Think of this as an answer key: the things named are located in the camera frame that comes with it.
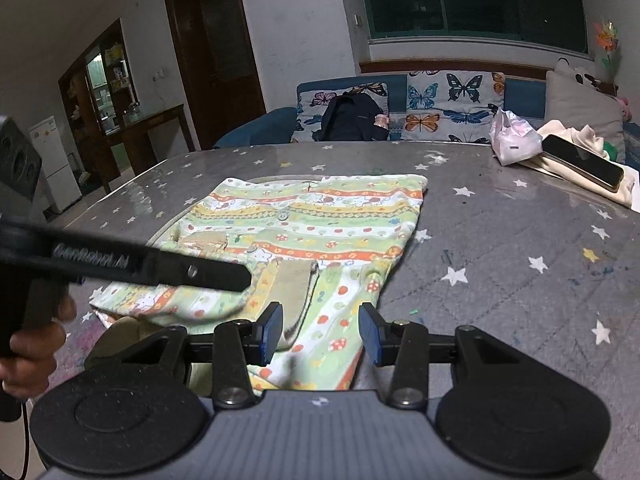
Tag dark navy backpack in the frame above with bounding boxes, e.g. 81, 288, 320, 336
312, 93, 390, 142

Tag dark wooden cabinet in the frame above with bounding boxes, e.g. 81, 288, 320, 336
58, 21, 195, 192

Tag cream folded cloth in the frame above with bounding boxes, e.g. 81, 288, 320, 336
521, 119, 639, 212

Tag panda plush toy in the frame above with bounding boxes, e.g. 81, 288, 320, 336
554, 58, 601, 91

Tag pink white plastic bag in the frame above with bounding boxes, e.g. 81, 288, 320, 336
489, 108, 542, 166

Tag butterfly cushion centre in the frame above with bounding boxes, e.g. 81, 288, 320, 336
390, 70, 506, 144

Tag colourful striped children's garment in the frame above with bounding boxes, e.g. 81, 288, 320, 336
90, 174, 427, 390

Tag butterfly cushion left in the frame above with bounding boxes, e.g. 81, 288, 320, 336
291, 81, 388, 143

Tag person's left hand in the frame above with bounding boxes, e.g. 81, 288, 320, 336
1, 294, 77, 400

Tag white refrigerator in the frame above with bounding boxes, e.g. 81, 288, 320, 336
28, 116, 81, 214

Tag grey star-patterned tablecloth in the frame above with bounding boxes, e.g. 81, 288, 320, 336
30, 142, 639, 479

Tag dark window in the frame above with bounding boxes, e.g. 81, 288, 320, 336
364, 0, 588, 53

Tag black smartphone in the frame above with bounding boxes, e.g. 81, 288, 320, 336
541, 134, 624, 192

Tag dark wooden door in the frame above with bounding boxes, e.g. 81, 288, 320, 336
165, 0, 266, 150

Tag plain grey pillow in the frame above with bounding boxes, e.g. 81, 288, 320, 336
544, 70, 624, 145

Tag blue sofa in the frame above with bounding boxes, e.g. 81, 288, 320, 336
214, 62, 640, 172

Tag butterfly cushion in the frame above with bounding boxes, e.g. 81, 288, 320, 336
291, 81, 388, 143
390, 70, 506, 144

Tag orange artificial flowers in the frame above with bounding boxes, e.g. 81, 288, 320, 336
594, 20, 620, 70

